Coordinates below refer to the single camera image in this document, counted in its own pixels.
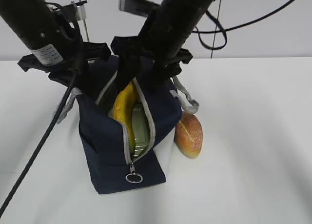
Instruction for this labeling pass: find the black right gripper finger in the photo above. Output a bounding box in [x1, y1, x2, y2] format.
[115, 54, 141, 91]
[148, 60, 182, 91]

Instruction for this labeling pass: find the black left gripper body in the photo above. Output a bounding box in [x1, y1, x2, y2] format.
[18, 42, 111, 73]

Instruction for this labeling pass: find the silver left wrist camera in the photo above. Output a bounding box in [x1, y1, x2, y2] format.
[71, 0, 88, 21]

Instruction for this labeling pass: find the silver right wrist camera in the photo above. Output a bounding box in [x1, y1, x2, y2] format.
[118, 0, 159, 18]

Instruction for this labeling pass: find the yellow banana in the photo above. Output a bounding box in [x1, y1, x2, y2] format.
[113, 81, 138, 155]

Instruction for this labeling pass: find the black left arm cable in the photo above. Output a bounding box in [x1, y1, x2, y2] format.
[0, 0, 86, 210]

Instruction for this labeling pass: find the brown bread roll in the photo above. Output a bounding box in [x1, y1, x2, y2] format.
[175, 111, 203, 158]

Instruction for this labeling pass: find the navy blue lunch bag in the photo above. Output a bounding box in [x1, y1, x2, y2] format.
[59, 56, 199, 194]

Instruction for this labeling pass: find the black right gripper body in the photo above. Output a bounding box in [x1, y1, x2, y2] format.
[110, 36, 193, 64]

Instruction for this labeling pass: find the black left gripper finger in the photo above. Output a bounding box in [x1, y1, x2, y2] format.
[48, 70, 78, 88]
[81, 60, 100, 97]

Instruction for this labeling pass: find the silver zipper pull ring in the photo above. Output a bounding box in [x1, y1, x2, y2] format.
[125, 160, 142, 185]

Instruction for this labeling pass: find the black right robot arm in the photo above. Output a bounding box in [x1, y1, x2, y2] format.
[111, 0, 214, 91]

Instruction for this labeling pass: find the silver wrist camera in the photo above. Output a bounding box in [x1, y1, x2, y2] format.
[118, 0, 159, 18]
[71, 0, 88, 21]

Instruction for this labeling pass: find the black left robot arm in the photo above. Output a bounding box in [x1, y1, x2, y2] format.
[0, 0, 111, 94]

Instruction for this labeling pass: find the green lid glass container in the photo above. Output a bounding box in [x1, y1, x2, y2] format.
[130, 103, 150, 159]

